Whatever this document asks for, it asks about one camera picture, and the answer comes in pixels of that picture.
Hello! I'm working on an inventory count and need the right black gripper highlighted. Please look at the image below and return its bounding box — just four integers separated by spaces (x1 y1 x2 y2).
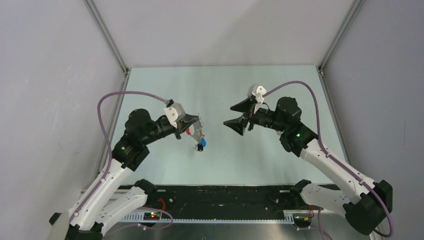
223 97 287 136

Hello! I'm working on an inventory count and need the red handled metal key holder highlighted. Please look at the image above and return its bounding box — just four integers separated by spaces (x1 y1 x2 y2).
185 115 205 145

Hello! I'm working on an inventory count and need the blue key tag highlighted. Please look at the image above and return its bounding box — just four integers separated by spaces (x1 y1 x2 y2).
200 138 207 147

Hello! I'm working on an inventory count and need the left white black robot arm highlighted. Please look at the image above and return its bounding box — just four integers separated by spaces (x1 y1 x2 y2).
47 103 200 240

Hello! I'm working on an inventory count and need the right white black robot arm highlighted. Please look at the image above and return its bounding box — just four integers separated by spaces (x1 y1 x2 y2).
223 97 393 235

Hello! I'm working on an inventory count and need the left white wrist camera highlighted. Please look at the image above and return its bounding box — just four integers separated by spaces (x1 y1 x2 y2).
163 102 186 128

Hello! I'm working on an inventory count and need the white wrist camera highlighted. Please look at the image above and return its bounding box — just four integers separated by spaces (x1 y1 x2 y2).
163 102 186 128
247 84 267 103

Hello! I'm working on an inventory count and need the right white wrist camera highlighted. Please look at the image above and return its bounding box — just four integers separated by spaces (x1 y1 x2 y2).
247 84 267 103

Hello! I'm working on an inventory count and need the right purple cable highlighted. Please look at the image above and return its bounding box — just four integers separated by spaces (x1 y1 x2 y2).
263 80 392 238

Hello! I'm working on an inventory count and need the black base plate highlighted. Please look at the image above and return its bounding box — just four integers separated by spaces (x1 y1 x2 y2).
132 184 319 220

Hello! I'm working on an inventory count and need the slotted cable duct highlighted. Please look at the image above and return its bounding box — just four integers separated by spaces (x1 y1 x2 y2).
119 212 295 224

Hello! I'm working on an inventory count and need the left aluminium frame post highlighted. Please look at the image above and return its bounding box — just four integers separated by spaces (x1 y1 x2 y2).
83 0 129 76

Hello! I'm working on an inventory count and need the aluminium frame post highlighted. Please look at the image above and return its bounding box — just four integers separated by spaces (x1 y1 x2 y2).
83 0 129 76
317 0 365 77

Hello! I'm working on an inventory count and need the right aluminium frame post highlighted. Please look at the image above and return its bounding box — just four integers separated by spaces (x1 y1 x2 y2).
317 0 365 77

